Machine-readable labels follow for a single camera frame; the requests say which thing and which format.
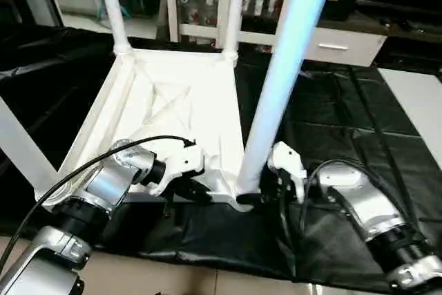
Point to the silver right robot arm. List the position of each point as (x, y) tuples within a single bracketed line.
[(366, 202)]

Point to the black mat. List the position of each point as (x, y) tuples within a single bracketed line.
[(345, 122)]

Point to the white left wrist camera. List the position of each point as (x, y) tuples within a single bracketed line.
[(181, 164)]

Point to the white drawer unit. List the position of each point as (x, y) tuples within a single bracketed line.
[(338, 46)]

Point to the white glass door cabinet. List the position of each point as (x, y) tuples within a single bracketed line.
[(200, 1)]

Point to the white flat board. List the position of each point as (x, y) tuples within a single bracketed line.
[(418, 101)]

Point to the light blue stand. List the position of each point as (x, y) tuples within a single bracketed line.
[(121, 12)]

